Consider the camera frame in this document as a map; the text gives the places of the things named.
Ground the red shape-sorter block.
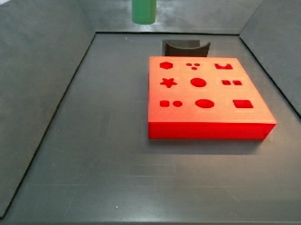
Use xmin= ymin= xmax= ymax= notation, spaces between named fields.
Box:
xmin=149 ymin=56 xmax=277 ymax=140

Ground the dark grey curved holder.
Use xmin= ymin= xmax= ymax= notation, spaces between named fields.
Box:
xmin=162 ymin=40 xmax=210 ymax=57

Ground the green round peg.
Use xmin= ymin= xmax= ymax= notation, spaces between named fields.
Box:
xmin=131 ymin=0 xmax=157 ymax=25

